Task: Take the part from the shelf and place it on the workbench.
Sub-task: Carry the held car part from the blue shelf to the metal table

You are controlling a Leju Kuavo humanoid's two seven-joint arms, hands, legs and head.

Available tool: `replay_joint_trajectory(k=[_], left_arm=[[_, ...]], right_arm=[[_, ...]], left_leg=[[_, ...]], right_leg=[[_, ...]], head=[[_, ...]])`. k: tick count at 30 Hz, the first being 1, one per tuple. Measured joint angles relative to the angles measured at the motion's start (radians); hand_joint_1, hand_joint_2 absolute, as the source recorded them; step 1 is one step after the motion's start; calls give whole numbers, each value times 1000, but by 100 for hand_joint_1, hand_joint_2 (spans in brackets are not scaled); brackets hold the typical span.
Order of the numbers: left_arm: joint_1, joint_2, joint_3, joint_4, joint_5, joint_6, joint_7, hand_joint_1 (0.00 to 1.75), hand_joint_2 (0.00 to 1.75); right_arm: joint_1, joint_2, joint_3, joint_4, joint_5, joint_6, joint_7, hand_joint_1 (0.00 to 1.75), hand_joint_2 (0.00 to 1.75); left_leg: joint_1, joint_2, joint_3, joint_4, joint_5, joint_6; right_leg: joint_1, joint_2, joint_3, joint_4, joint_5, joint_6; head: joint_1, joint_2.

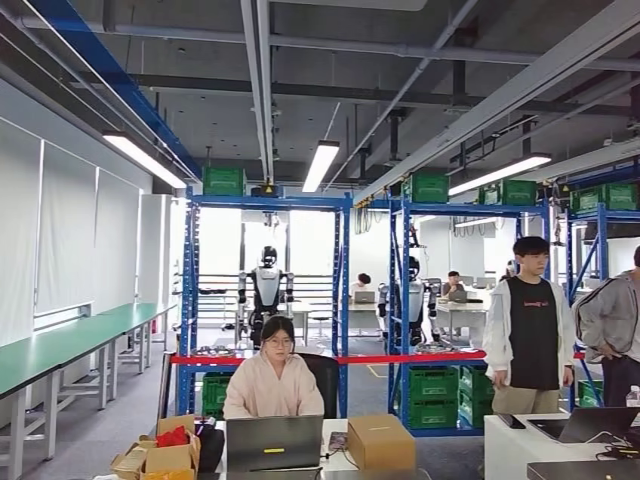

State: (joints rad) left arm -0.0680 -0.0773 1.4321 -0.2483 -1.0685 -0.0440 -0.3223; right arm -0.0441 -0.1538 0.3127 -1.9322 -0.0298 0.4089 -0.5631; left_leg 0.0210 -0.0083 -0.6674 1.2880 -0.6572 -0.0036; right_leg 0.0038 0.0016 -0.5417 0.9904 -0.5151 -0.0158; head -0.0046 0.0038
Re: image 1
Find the long ceiling light bar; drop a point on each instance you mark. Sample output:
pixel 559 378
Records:
pixel 320 166
pixel 475 222
pixel 500 173
pixel 143 159

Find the black laptop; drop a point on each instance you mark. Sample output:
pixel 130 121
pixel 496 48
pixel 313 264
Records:
pixel 600 424

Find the black device with yellow label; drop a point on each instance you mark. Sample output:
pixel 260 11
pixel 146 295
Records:
pixel 265 191

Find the grey ceiling rail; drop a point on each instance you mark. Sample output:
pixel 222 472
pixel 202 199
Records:
pixel 260 93

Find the red cloth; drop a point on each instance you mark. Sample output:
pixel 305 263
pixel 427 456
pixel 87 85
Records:
pixel 172 437

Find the closed brown cardboard box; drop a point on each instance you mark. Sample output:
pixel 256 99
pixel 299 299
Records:
pixel 381 442

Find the white roller blind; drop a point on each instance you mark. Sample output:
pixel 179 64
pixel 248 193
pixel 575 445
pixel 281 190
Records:
pixel 17 232
pixel 118 245
pixel 67 232

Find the long green top workbench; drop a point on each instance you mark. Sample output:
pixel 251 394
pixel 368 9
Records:
pixel 50 344

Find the black office chair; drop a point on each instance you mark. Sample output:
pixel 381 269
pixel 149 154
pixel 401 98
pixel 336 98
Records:
pixel 324 384

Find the wide grey overhead beam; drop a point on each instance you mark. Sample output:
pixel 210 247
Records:
pixel 500 99

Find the open yellow cardboard box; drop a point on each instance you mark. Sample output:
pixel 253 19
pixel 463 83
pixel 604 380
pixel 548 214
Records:
pixel 164 460

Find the stamped metal part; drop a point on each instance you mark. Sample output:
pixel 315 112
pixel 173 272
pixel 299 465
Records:
pixel 213 351
pixel 434 347

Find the grey laptop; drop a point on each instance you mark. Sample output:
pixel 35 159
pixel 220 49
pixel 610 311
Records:
pixel 275 444
pixel 457 296
pixel 364 297

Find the blue ceiling beam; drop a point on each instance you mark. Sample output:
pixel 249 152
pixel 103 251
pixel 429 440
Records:
pixel 115 73

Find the blue steel shelf rack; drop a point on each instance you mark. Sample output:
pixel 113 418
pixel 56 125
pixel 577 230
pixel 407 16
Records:
pixel 602 238
pixel 404 298
pixel 189 298

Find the narrow grey overhead beam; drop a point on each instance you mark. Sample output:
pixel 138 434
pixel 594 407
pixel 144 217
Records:
pixel 590 159

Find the red barrier tape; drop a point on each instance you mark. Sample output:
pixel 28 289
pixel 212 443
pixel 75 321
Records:
pixel 375 360

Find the white and black humanoid robot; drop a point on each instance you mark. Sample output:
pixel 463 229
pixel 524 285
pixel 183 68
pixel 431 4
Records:
pixel 416 305
pixel 266 291

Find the round stool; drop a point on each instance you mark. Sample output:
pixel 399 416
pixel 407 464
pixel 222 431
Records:
pixel 320 321

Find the leaning dark frame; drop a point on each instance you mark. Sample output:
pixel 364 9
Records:
pixel 164 387

